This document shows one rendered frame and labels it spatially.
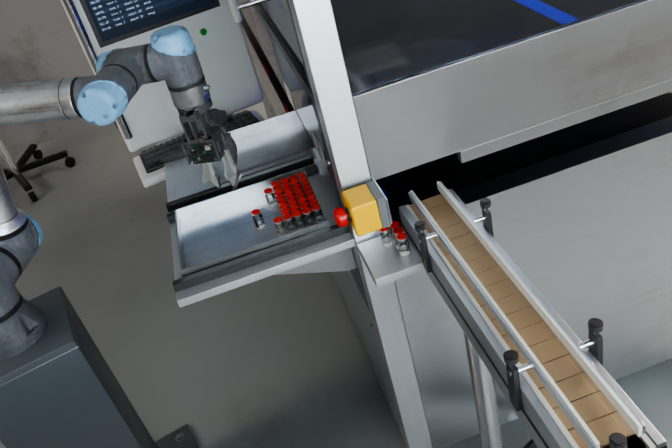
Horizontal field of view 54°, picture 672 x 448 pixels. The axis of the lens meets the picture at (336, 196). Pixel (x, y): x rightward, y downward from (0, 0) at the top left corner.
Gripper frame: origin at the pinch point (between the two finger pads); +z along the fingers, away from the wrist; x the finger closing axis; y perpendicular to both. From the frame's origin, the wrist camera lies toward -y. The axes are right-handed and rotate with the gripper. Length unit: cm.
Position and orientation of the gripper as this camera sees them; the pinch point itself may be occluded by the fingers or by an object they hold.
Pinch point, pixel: (225, 179)
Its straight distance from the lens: 147.7
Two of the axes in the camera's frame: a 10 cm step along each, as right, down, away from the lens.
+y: -1.0, 5.7, -8.2
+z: 2.0, 8.2, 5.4
